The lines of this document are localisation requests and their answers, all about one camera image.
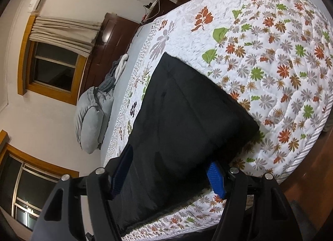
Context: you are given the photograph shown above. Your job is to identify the grey and white clothes pile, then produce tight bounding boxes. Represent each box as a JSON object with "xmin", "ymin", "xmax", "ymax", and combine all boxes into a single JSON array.
[{"xmin": 98, "ymin": 53, "xmax": 129, "ymax": 92}]

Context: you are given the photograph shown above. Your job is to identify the black pants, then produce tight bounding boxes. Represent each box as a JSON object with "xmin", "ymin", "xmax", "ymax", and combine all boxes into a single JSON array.
[{"xmin": 110, "ymin": 54, "xmax": 259, "ymax": 236}]

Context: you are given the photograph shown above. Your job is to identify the wooden framed window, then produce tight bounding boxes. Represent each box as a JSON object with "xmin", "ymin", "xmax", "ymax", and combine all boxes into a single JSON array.
[
  {"xmin": 1, "ymin": 130, "xmax": 79, "ymax": 231},
  {"xmin": 17, "ymin": 16, "xmax": 87, "ymax": 105}
]

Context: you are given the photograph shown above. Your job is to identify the dark wooden headboard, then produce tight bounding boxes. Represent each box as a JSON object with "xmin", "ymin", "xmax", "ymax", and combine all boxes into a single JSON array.
[{"xmin": 79, "ymin": 0, "xmax": 178, "ymax": 98}]

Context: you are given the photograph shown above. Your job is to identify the beige curtain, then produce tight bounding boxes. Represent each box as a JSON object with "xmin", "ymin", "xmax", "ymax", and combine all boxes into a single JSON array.
[{"xmin": 29, "ymin": 16, "xmax": 102, "ymax": 58}]

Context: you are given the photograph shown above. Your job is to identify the grey pillow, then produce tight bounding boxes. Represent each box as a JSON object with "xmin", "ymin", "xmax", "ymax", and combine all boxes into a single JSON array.
[{"xmin": 74, "ymin": 87, "xmax": 114, "ymax": 154}]

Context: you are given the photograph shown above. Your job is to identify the floral quilted bedspread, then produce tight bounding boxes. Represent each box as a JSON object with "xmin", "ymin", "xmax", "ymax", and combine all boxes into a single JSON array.
[{"xmin": 100, "ymin": 0, "xmax": 333, "ymax": 241}]

